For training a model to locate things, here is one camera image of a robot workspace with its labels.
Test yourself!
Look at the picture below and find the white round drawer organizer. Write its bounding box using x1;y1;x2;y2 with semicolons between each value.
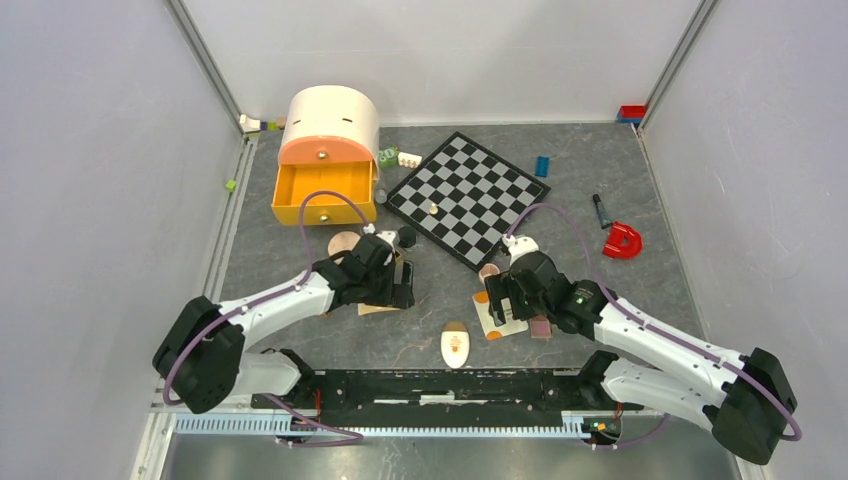
281;85;379;161

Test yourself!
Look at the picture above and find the wooden handle makeup brush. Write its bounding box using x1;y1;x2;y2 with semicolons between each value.
357;304;399;316

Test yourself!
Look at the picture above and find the black tube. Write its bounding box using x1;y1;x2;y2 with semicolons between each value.
592;194;613;229

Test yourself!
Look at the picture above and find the black round cap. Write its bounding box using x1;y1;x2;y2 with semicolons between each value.
397;225;417;249

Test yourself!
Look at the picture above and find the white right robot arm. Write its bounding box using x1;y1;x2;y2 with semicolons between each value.
484;251;801;465

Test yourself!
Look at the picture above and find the blue lego brick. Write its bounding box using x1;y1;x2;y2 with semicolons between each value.
534;156;550;178

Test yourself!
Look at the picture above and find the small round pink jar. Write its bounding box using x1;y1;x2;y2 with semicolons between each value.
478;263;501;283

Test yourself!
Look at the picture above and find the green toy block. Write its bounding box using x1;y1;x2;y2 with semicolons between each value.
377;146;399;168

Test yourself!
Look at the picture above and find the yellow drawer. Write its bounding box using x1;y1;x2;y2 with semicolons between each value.
271;161;377;226

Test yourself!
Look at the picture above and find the red letter D toy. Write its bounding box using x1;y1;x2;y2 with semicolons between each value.
602;222;643;259

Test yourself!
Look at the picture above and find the red blue bricks corner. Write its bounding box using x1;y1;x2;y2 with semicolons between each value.
616;105;647;125

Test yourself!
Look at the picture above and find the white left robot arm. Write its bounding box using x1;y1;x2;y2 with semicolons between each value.
152;227;416;414

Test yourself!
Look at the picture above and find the black grey chessboard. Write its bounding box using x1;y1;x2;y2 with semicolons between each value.
385;131;550;270

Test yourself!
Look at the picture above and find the black mounting rail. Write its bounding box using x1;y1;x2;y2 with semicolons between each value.
282;368;641;428

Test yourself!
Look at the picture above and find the white lego brick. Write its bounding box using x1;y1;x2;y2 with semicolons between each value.
397;152;423;169

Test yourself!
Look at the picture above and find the white orange sachet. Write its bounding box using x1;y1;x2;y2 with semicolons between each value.
472;291;529;340

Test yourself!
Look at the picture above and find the pink brown blush palette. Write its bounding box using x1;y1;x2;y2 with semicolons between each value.
530;316;553;339

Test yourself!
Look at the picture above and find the round pink compact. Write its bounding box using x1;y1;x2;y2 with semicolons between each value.
327;231;361;264

